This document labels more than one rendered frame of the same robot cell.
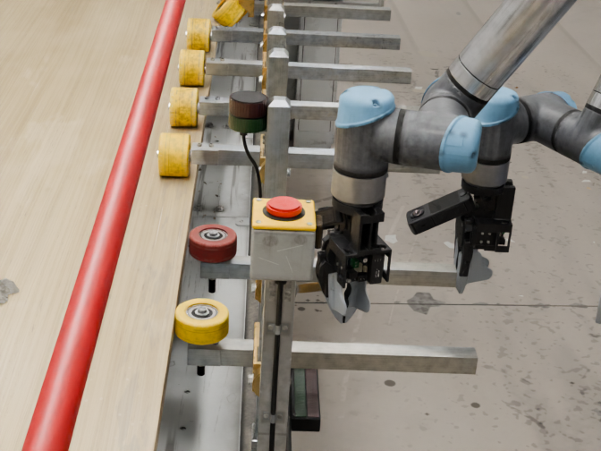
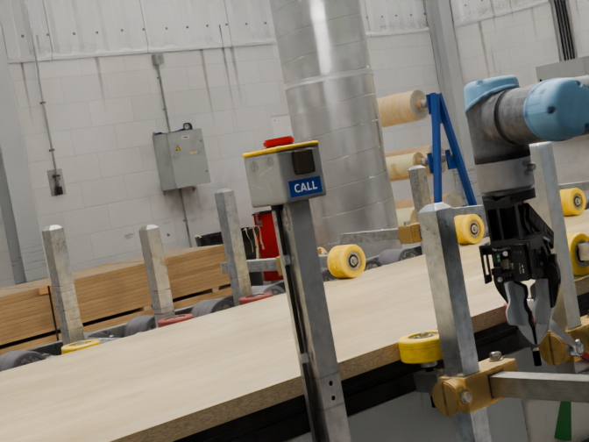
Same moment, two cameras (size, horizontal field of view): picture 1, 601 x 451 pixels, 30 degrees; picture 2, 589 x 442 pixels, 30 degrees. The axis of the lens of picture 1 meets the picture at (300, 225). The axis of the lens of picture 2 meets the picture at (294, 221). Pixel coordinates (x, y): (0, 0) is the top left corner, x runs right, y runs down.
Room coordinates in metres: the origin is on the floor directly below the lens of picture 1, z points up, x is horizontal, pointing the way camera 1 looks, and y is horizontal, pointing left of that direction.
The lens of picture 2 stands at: (0.29, -1.08, 1.20)
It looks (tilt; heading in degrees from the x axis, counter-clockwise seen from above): 3 degrees down; 53
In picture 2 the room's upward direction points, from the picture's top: 10 degrees counter-clockwise
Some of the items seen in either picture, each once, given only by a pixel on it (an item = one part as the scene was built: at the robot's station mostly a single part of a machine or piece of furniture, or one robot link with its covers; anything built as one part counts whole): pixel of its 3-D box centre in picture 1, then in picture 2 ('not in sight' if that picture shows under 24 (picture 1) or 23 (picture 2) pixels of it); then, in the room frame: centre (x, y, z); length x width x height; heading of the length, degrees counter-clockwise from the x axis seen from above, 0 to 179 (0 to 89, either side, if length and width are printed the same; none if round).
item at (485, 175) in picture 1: (485, 168); not in sight; (1.69, -0.30, 1.05); 0.08 x 0.08 x 0.05
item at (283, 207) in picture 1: (283, 209); (279, 145); (1.12, 0.02, 1.22); 0.04 x 0.04 x 0.02
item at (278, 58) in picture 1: (272, 174); not in sight; (1.88, 0.06, 0.93); 0.04 x 0.04 x 0.48; 3
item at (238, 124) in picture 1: (248, 119); not in sight; (1.63, 0.09, 1.13); 0.06 x 0.06 x 0.02
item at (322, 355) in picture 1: (332, 357); (536, 387); (1.43, -0.06, 0.84); 0.44 x 0.03 x 0.04; 93
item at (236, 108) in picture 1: (248, 104); not in sight; (1.63, 0.09, 1.16); 0.06 x 0.06 x 0.02
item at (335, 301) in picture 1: (340, 302); (516, 314); (1.41, -0.06, 0.94); 0.06 x 0.03 x 0.09; 23
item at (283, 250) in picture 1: (282, 242); (285, 176); (1.12, 0.02, 1.18); 0.07 x 0.07 x 0.08; 3
